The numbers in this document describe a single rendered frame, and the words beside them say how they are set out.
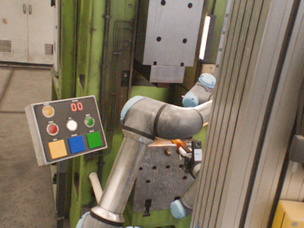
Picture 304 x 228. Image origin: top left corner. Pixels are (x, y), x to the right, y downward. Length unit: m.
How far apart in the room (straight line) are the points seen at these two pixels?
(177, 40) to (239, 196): 1.42
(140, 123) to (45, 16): 6.06
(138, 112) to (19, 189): 2.28
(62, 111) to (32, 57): 5.51
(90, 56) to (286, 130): 1.52
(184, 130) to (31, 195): 2.27
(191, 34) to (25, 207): 1.92
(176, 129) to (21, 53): 6.25
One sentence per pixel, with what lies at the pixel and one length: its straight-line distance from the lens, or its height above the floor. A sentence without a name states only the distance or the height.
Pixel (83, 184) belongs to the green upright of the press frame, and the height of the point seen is 0.57.
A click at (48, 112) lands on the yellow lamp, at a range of 1.70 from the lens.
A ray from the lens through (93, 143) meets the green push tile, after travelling 1.78.
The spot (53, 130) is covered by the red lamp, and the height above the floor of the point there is 1.09.
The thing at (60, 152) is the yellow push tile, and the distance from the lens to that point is 1.69.
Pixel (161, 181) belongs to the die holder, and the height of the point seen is 0.67.
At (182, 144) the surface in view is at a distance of 1.82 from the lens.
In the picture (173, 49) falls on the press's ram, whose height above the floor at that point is 1.45.
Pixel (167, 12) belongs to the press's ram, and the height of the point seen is 1.64.
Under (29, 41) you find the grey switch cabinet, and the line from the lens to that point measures 7.16.
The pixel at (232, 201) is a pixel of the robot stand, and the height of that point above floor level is 1.45.
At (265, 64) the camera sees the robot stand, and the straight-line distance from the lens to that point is 0.53.
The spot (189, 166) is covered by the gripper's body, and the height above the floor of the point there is 0.97.
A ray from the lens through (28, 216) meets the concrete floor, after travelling 2.99.
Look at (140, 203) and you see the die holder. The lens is 2.19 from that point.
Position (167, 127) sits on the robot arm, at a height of 1.35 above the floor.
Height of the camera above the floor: 1.76
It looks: 20 degrees down
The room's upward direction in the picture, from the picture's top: 7 degrees clockwise
